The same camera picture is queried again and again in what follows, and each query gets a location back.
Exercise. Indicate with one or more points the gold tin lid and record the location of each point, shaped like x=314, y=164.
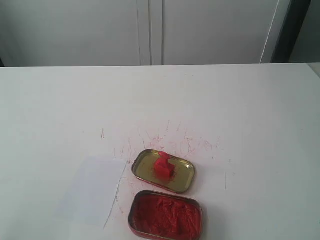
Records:
x=179, y=183

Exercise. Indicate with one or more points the red ink pad tin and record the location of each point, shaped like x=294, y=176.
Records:
x=160, y=216

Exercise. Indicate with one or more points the red plastic stamp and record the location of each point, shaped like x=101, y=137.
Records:
x=162, y=167

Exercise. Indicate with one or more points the white cabinet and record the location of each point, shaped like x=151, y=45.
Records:
x=37, y=33

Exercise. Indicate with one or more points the white paper sheet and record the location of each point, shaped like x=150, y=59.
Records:
x=91, y=195

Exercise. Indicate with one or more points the dark vertical post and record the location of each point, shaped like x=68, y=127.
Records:
x=290, y=30

